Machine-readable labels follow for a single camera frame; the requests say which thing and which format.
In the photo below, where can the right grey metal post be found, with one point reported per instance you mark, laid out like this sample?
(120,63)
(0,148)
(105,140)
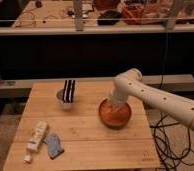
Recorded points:
(175,9)

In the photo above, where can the black and white striped block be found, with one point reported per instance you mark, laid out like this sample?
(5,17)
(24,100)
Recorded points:
(69,90)

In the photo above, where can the black object on bench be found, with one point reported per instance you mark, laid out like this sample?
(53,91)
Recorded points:
(109,17)

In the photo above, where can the orange crate on bench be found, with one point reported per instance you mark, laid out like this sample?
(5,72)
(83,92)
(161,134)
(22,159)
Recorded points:
(141,14)

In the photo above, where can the blue sponge cloth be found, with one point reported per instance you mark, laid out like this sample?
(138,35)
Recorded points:
(53,144)

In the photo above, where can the white cup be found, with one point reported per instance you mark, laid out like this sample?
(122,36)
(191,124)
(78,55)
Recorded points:
(65,106)

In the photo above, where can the grey metal post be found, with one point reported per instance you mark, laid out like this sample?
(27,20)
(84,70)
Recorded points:
(77,4)
(175,9)

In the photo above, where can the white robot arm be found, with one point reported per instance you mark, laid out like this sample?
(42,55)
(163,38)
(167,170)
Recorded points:
(129,84)

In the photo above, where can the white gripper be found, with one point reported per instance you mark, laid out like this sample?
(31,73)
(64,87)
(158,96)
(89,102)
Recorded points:
(116,98)

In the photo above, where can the orange ceramic bowl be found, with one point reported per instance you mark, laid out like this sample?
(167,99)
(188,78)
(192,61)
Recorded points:
(114,117)

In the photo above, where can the white squeeze bottle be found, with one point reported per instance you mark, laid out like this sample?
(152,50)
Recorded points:
(35,141)

